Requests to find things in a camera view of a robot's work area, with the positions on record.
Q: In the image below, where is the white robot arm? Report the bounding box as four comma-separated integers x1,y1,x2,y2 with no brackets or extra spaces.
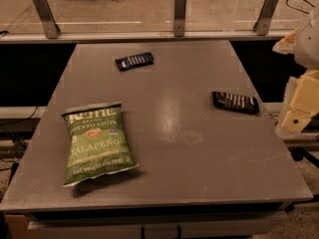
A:
272,5,319,138

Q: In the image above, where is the black rxbar near top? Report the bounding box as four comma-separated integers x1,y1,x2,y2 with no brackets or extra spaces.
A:
115,52,154,71

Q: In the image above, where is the black rxbar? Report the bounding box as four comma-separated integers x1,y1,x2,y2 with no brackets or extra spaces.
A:
211,92,259,115
115,52,154,71

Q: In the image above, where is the black rxbar at right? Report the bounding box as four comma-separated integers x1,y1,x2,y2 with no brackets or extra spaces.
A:
211,92,259,115

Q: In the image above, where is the green jalapeno chips bag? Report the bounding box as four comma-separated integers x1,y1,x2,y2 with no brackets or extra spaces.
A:
62,103,139,187

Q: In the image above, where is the metal barrier base rail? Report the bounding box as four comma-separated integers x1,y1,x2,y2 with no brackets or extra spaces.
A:
0,30,290,44

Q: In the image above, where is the middle metal barrier bracket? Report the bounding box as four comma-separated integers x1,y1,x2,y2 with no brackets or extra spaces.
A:
173,0,186,37

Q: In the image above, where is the metal barrier bracket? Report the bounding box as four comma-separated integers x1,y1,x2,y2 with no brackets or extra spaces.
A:
173,0,186,37
32,0,61,39
253,0,279,36

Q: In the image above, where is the black cable at left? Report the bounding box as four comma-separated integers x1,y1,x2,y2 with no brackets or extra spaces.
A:
0,106,40,128

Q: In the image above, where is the right metal barrier bracket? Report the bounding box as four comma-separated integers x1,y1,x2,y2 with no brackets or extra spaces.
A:
253,0,279,36

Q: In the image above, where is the left metal barrier bracket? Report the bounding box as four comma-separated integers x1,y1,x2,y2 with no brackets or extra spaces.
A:
32,0,61,39

